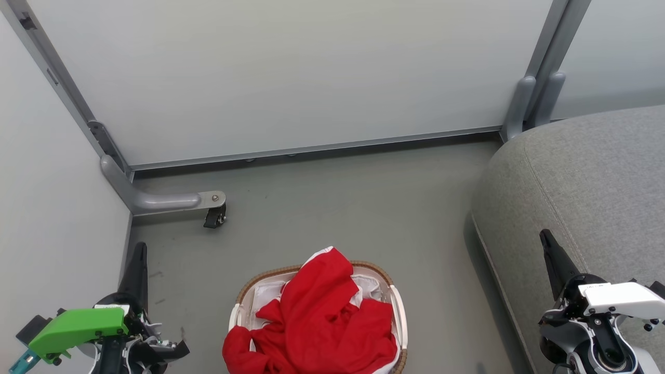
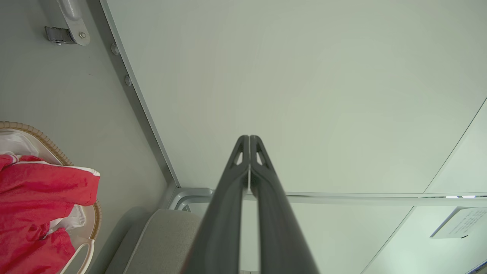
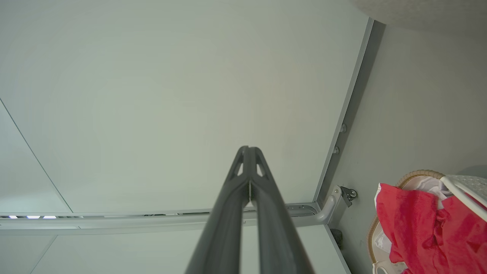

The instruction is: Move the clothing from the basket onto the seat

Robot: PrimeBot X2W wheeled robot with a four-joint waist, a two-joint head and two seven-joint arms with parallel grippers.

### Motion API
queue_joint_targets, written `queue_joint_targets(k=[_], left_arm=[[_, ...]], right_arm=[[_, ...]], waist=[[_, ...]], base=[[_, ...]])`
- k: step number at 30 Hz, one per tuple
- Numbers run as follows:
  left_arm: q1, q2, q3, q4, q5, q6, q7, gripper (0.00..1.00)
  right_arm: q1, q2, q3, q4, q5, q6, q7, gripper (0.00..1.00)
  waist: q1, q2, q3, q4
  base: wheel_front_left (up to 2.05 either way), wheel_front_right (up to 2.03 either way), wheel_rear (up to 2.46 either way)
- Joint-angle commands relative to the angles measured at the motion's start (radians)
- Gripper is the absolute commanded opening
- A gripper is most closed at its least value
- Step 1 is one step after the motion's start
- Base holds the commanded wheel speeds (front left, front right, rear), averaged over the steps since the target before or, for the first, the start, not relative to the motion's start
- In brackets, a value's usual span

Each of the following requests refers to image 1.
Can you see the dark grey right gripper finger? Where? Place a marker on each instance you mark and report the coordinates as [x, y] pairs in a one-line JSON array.
[[560, 267]]

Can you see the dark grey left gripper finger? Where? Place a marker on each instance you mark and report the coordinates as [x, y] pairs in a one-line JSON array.
[[136, 275]]

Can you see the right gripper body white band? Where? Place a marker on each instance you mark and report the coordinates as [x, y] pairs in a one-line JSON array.
[[623, 298]]

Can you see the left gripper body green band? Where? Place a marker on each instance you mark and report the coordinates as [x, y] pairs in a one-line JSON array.
[[78, 327]]

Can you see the red and white jersey garment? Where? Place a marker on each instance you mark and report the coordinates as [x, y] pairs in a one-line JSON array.
[[332, 348], [317, 285]]

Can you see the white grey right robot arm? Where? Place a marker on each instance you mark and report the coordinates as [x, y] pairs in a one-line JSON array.
[[597, 348]]

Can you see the grey fabric sofa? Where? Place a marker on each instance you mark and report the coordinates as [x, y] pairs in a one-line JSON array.
[[597, 182]]

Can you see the grey partition foot tube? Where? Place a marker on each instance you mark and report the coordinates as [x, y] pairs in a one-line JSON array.
[[156, 201]]

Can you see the black caster wheel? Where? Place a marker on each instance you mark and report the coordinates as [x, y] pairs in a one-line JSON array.
[[214, 218]]

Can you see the white fabric basket liner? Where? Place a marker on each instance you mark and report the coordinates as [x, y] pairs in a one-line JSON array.
[[267, 291]]

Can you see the grey curved partition foot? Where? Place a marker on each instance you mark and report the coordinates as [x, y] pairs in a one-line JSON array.
[[549, 96], [519, 106]]

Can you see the grey partition bottom rail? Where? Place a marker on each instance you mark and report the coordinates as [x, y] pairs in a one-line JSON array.
[[311, 148]]

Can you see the grey partition corner post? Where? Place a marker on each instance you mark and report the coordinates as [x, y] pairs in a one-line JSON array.
[[52, 72]]

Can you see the grey partition double post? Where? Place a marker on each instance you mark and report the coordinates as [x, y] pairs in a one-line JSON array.
[[550, 41]]

